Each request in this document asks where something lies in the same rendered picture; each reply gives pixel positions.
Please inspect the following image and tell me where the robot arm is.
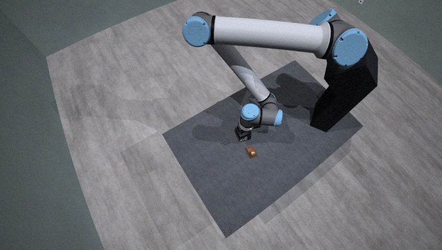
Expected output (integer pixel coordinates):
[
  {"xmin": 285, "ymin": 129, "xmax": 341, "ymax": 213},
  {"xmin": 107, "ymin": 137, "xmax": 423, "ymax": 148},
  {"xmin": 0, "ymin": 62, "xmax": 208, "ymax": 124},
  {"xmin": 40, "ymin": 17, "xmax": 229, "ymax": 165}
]
[{"xmin": 182, "ymin": 9, "xmax": 368, "ymax": 131}]

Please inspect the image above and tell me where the brown wooden tray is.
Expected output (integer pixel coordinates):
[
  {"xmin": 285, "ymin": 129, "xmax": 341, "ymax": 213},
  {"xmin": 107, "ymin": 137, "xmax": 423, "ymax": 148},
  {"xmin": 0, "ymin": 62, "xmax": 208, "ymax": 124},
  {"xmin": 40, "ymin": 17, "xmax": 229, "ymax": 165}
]
[{"xmin": 246, "ymin": 146, "xmax": 257, "ymax": 158}]

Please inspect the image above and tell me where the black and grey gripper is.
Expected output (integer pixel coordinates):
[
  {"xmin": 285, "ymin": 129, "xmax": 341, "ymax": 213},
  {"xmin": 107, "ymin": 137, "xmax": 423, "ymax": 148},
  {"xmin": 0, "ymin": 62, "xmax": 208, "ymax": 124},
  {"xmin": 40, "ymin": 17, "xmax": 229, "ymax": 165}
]
[{"xmin": 235, "ymin": 125, "xmax": 251, "ymax": 141}]

